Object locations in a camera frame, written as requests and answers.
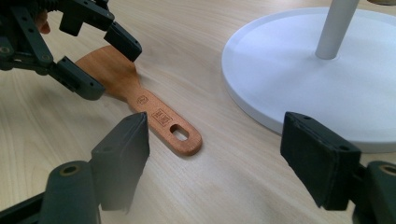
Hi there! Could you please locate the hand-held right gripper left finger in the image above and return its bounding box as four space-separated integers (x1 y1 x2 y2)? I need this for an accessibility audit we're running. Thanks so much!
90 111 151 214

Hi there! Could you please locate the wooden rice paddle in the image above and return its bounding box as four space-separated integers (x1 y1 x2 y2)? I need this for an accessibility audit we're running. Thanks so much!
74 45 204 157

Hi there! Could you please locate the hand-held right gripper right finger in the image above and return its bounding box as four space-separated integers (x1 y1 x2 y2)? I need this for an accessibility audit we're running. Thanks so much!
279 111 362 211

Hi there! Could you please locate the white utensil rack stand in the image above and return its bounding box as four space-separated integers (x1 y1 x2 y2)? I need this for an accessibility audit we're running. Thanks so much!
221 0 396 154

